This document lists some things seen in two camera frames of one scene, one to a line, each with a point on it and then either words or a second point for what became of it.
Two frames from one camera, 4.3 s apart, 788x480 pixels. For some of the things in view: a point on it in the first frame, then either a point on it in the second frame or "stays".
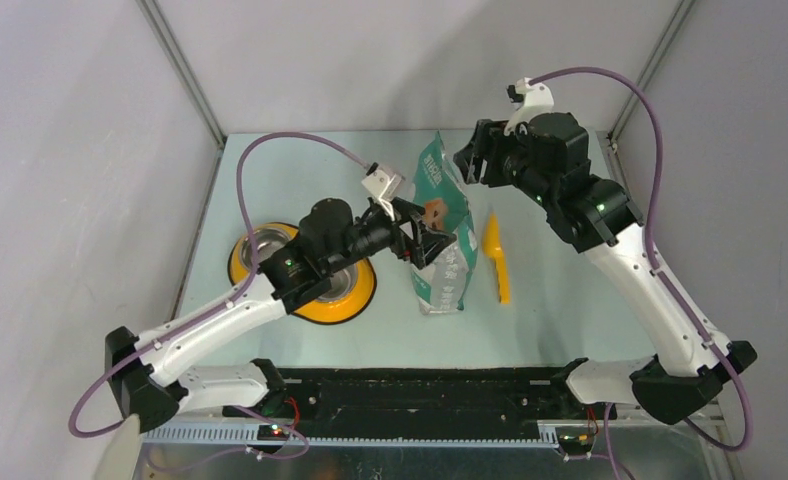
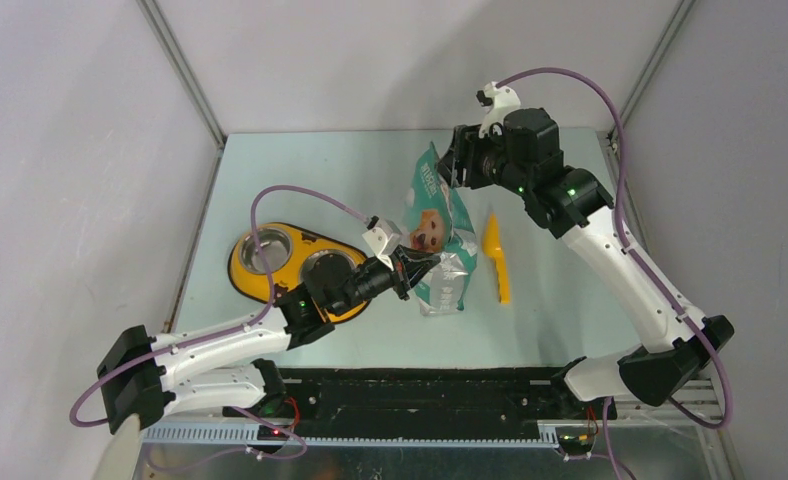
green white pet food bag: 444,284 stays
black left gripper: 423,243 to 409,267
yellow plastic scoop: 492,246 stays
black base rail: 428,400 stays
